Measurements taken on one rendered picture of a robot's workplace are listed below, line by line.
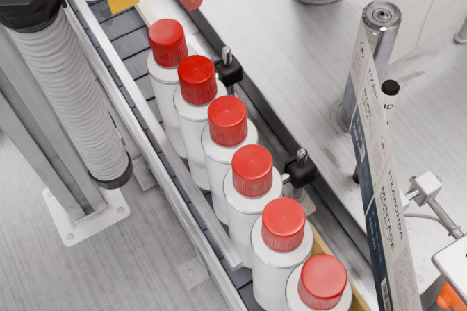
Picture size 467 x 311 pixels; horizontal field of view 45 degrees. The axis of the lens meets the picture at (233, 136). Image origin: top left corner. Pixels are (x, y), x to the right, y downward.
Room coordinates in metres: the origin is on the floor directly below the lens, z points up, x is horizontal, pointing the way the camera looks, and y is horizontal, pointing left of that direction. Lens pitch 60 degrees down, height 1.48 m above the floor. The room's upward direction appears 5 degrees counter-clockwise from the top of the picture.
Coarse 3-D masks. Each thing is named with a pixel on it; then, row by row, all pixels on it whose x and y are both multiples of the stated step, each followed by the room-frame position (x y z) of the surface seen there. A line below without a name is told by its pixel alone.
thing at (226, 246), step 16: (80, 0) 0.52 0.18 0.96; (96, 32) 0.46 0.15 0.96; (112, 48) 0.44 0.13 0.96; (112, 64) 0.41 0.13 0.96; (128, 80) 0.39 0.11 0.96; (144, 112) 0.34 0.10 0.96; (160, 128) 0.32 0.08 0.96; (160, 144) 0.30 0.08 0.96; (176, 160) 0.28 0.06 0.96; (192, 192) 0.24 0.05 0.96; (208, 208) 0.22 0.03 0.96; (208, 224) 0.21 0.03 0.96; (224, 240) 0.19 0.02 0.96; (224, 256) 0.18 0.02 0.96
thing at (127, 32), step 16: (80, 16) 0.57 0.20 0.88; (96, 16) 0.57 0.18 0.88; (112, 16) 0.56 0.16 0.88; (128, 16) 0.56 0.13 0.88; (112, 32) 0.53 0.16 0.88; (128, 32) 0.53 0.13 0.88; (144, 32) 0.53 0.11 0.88; (96, 48) 0.51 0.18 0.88; (128, 48) 0.50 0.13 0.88; (144, 48) 0.50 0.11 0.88; (128, 64) 0.48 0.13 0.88; (144, 64) 0.47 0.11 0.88; (144, 80) 0.45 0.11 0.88; (128, 96) 0.42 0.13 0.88; (144, 96) 0.42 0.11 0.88; (144, 128) 0.37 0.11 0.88; (176, 176) 0.30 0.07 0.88; (208, 192) 0.28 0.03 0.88; (192, 208) 0.26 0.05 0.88; (208, 240) 0.22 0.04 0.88; (240, 272) 0.18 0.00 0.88; (240, 288) 0.17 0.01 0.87; (256, 304) 0.15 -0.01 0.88
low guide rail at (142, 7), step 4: (140, 0) 0.55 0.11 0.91; (136, 4) 0.55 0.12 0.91; (140, 4) 0.55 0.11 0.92; (144, 4) 0.55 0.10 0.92; (136, 8) 0.55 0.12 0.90; (140, 8) 0.54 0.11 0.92; (144, 8) 0.54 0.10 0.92; (148, 8) 0.54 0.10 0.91; (140, 12) 0.54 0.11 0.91; (144, 12) 0.53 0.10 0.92; (148, 12) 0.53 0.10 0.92; (144, 16) 0.53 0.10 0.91; (148, 16) 0.53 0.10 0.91; (152, 16) 0.52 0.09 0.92; (144, 20) 0.53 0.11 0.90; (148, 20) 0.52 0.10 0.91; (152, 20) 0.52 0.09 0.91; (156, 20) 0.52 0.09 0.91; (148, 24) 0.52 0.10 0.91
